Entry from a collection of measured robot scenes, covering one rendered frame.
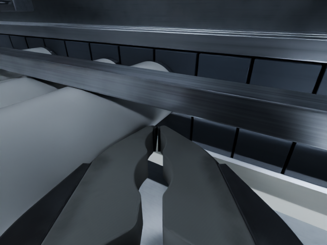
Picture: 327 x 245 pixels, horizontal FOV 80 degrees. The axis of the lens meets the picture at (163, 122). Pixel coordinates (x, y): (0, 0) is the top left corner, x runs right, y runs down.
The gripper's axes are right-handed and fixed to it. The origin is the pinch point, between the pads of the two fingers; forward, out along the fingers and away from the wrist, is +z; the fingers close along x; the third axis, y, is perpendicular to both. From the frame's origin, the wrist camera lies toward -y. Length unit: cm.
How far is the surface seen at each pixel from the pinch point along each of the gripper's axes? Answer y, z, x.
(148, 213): 18.1, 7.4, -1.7
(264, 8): -6.7, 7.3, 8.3
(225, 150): 4.0, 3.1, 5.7
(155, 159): 4.4, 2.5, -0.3
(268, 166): 4.2, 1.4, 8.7
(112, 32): -4.8, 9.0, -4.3
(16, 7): -6.9, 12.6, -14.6
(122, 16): -6.1, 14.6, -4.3
